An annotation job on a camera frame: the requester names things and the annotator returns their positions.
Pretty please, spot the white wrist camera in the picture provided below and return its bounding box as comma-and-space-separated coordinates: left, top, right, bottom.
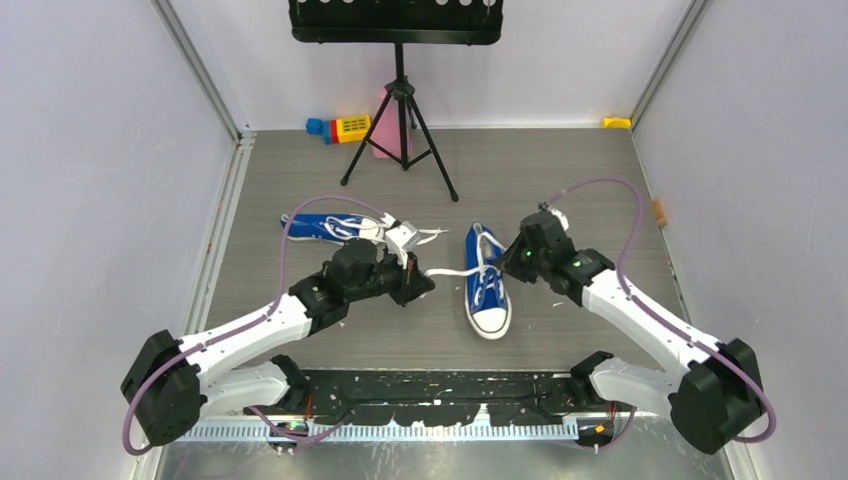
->
539, 202, 569, 232
381, 213, 421, 269

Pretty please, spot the purple cable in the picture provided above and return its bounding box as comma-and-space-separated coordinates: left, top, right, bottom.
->
121, 193, 399, 457
539, 176, 778, 444

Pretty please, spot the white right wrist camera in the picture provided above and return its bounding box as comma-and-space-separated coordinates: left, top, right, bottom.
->
539, 202, 569, 232

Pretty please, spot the pink foam block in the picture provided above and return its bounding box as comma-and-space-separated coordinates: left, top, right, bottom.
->
371, 89, 401, 158

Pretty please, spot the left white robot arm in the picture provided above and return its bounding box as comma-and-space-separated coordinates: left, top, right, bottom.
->
120, 239, 435, 456

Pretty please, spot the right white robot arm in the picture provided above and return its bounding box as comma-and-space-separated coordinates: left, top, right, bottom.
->
495, 208, 769, 454

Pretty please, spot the colourful toy block phone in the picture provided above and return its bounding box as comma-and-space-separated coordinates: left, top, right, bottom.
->
305, 115, 371, 145

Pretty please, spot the blue sneaker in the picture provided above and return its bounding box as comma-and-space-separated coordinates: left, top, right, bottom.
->
425, 222, 512, 340
279, 211, 448, 250

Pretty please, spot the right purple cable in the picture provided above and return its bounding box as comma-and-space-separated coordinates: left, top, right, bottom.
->
539, 176, 778, 444

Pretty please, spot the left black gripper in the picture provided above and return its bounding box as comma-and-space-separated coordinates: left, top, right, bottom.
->
346, 247, 434, 308

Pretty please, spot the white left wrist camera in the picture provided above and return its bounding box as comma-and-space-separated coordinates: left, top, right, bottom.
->
381, 213, 421, 269

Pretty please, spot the black music stand tripod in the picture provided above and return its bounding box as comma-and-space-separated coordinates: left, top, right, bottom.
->
288, 0, 503, 202

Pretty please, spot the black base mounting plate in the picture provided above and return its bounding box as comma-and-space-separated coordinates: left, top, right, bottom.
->
260, 369, 629, 427

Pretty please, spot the yellow corner block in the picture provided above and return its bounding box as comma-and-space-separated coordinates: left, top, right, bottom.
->
601, 117, 632, 130

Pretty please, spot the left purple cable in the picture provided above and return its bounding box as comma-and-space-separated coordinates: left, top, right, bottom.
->
121, 193, 399, 457

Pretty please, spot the small wooden block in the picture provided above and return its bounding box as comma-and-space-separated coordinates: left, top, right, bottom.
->
651, 198, 668, 229

